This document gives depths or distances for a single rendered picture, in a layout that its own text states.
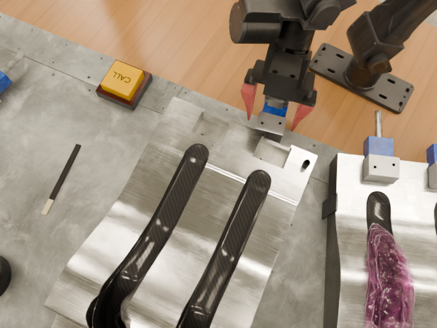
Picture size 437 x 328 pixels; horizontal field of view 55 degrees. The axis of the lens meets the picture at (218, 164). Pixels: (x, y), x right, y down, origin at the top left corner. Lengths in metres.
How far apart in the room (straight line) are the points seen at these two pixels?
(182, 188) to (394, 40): 0.41
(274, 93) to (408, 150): 0.34
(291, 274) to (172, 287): 0.22
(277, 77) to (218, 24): 0.36
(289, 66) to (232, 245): 0.28
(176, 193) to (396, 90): 0.47
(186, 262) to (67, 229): 0.24
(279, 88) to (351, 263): 0.27
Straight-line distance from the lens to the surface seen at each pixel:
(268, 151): 0.71
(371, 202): 0.74
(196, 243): 0.64
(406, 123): 0.88
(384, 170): 0.73
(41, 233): 0.79
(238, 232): 0.65
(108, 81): 0.83
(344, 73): 0.87
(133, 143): 0.80
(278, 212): 0.66
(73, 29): 0.97
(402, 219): 0.74
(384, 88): 0.89
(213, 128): 0.73
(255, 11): 0.60
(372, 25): 0.76
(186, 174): 0.68
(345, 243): 0.68
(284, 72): 0.61
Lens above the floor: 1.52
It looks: 69 degrees down
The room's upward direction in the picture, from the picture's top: straight up
